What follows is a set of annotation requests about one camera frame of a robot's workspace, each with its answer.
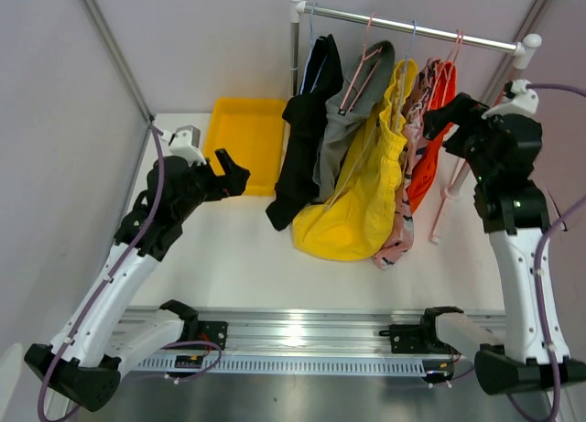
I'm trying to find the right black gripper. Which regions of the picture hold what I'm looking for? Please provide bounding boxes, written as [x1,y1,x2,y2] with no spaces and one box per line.
[423,92,501,183]

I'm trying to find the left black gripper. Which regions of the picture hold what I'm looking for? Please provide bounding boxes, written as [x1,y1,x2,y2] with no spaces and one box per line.
[175,149,249,221]

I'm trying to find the orange shorts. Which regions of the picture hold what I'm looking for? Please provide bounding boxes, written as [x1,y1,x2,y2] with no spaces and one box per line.
[407,61,457,212]

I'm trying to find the pink patterned shorts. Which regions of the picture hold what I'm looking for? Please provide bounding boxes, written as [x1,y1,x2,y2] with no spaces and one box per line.
[372,59,441,270]

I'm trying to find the black shorts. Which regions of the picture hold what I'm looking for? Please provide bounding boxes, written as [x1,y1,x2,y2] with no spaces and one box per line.
[266,35,343,232]

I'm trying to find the pink hanger of orange shorts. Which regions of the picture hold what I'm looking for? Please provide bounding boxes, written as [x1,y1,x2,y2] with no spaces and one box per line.
[431,29,464,108]

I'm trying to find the grey shorts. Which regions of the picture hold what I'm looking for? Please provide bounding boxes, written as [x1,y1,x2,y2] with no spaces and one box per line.
[313,40,396,203]

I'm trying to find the pink hanger of grey shorts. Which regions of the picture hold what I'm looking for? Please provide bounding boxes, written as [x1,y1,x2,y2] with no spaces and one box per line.
[340,12,382,114]

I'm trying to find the yellow shorts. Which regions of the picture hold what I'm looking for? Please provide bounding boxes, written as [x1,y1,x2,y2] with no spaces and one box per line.
[292,60,418,262]

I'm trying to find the blue hanger of yellow shorts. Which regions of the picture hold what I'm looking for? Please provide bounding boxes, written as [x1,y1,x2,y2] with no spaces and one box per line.
[317,57,412,212]

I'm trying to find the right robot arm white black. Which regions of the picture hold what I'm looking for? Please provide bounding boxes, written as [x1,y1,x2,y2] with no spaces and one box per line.
[418,92,585,395]

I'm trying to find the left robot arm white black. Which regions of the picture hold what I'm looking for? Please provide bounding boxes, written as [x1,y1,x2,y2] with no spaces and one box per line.
[24,148,250,412]

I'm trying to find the yellow plastic tray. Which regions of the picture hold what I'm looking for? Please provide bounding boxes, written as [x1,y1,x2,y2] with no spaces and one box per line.
[204,97,287,197]

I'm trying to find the metal clothes rack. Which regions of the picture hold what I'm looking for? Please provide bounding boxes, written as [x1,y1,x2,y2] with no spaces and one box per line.
[288,0,544,244]

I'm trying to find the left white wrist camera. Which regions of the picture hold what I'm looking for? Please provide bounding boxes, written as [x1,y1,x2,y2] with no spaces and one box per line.
[168,125,207,166]

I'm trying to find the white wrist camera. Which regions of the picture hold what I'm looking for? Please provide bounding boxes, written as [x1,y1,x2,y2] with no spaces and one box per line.
[482,80,539,120]
[168,125,207,166]

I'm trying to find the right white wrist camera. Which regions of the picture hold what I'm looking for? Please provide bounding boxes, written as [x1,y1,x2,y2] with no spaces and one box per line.
[482,80,539,120]

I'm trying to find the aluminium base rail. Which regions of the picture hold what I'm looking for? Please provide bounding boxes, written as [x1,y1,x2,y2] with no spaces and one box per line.
[109,306,569,377]

